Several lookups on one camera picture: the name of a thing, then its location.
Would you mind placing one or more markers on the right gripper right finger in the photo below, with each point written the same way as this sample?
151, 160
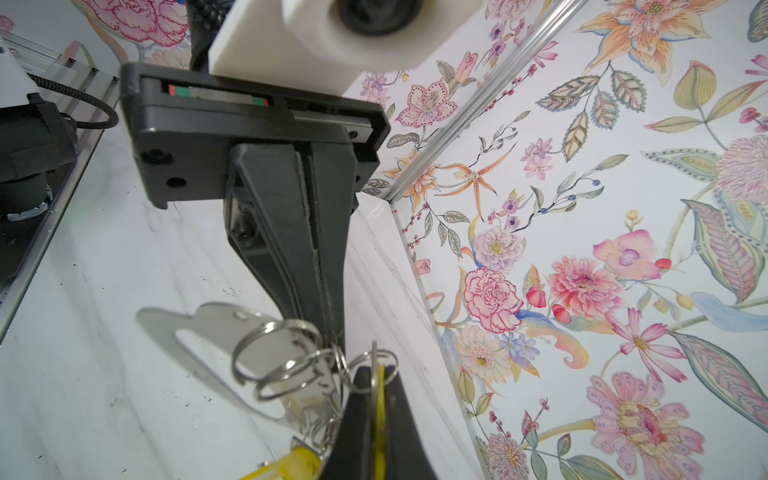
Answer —
406, 458

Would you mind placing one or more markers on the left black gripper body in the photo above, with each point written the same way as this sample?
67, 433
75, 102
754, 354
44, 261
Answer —
183, 125

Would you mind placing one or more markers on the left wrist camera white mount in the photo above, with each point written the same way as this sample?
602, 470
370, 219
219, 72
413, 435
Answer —
324, 46

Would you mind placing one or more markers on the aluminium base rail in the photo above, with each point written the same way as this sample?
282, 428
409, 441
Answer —
47, 140

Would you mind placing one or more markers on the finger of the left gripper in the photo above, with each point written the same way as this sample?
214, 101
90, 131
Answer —
272, 220
331, 186

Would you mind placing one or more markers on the large yellow key tag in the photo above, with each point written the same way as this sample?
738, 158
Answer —
304, 463

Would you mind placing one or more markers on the steel key holder plate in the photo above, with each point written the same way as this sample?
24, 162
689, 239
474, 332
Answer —
277, 370

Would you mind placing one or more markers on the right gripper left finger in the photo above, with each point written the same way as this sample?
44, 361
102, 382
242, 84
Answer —
351, 457

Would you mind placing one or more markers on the right corner aluminium profile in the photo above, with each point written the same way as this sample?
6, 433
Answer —
554, 20

